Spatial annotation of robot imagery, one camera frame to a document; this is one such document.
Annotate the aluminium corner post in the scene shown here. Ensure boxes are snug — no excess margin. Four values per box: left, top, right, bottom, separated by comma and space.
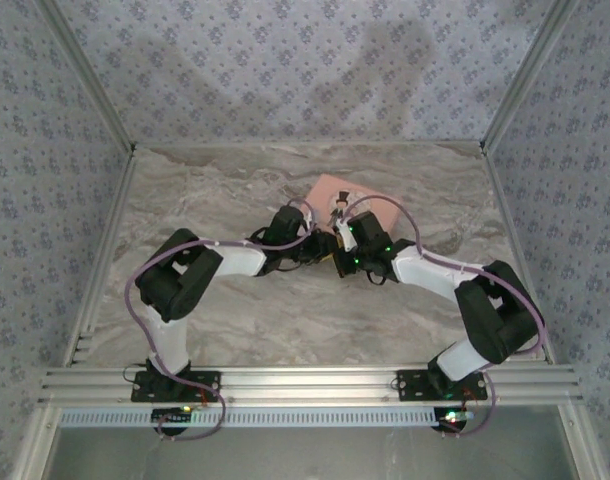
37, 0, 138, 153
479, 0, 581, 153

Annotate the pink tin box with cartoon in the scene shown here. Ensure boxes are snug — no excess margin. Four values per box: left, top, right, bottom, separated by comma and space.
304, 173, 404, 237

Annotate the aluminium side rail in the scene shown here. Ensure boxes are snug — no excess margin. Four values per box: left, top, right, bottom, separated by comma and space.
62, 144, 139, 369

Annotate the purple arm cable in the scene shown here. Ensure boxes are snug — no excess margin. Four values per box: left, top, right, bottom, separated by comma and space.
343, 194, 549, 439
124, 196, 320, 442

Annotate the white slotted cable duct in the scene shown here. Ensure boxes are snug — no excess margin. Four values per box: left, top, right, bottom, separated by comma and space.
59, 406, 469, 429

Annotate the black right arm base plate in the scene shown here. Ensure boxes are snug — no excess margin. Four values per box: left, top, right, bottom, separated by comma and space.
395, 368, 489, 401

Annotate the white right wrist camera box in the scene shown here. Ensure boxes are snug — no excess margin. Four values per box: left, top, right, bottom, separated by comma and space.
334, 218, 359, 252

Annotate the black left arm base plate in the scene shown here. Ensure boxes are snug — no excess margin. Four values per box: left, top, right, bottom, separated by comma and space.
130, 370, 222, 404

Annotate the aluminium cross rail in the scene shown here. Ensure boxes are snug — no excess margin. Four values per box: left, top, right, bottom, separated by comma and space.
37, 364, 584, 406

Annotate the left controller board with LED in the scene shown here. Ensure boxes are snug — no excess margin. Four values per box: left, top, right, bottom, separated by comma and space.
151, 406, 195, 434

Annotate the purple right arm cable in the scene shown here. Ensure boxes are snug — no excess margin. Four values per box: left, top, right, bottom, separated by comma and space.
343, 194, 549, 439

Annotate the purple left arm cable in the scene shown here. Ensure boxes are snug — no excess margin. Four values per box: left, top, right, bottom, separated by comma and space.
124, 196, 320, 442

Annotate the controller board with led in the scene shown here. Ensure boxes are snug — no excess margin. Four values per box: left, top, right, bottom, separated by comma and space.
433, 406, 475, 434
151, 406, 195, 434

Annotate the right controller board with LED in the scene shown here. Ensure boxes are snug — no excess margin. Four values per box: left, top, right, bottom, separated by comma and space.
433, 406, 475, 434

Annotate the aluminium frame leg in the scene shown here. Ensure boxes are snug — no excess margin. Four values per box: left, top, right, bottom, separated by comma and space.
557, 402, 610, 480
12, 403, 61, 480

